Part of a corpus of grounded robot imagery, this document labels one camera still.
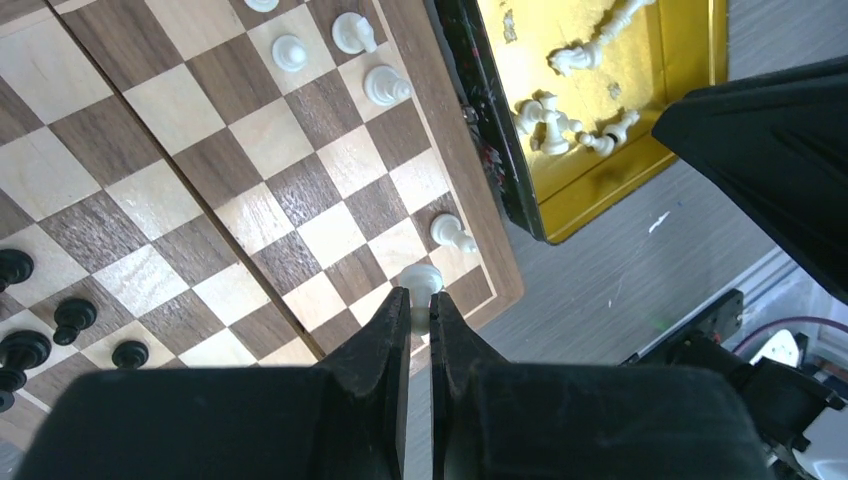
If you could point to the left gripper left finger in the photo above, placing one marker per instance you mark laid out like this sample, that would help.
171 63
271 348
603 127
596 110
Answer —
341 418

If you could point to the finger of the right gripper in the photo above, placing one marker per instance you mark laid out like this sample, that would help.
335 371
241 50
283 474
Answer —
776 145

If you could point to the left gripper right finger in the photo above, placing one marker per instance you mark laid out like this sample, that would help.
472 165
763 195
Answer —
494 419

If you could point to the white chess pawn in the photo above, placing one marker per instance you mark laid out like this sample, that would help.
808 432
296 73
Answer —
262 6
422 281
289 53

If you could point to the wooden chess board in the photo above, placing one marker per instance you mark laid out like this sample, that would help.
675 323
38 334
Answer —
156 162

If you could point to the white chess piece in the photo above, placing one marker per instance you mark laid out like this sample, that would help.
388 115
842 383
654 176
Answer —
352 33
384 86

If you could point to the black chess pawn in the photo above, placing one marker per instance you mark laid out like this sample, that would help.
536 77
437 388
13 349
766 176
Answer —
72 316
130 355

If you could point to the black chess rook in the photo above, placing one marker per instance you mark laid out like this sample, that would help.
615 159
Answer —
20 351

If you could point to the black chess knight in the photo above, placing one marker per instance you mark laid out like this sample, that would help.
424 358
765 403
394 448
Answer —
16 267

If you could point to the gold tin tray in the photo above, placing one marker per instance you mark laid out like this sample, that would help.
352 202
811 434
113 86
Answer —
500 50

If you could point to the white pawn near fingers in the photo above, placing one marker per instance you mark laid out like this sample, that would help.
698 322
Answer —
612 136

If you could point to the white knight in tin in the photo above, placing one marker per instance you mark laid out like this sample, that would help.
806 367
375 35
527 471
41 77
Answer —
583 57

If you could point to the white bishop in tin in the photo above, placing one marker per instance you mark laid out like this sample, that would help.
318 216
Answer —
621 17

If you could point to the white piece under king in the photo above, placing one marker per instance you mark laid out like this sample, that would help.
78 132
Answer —
528 117

